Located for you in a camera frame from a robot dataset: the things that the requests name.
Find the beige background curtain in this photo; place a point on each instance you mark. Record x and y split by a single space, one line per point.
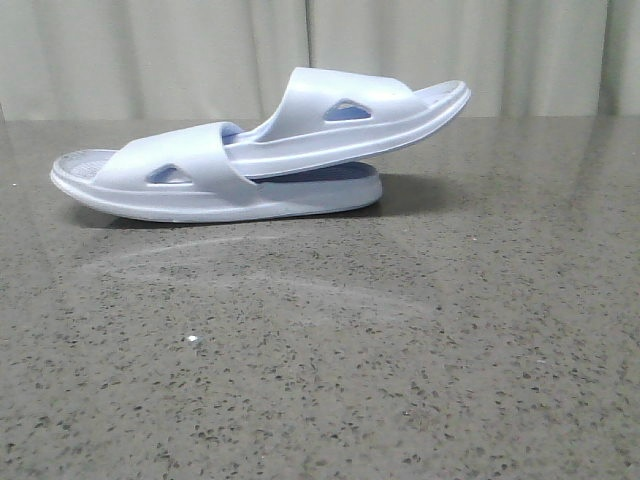
115 60

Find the light blue slipper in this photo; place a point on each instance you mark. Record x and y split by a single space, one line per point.
327 117
210 173

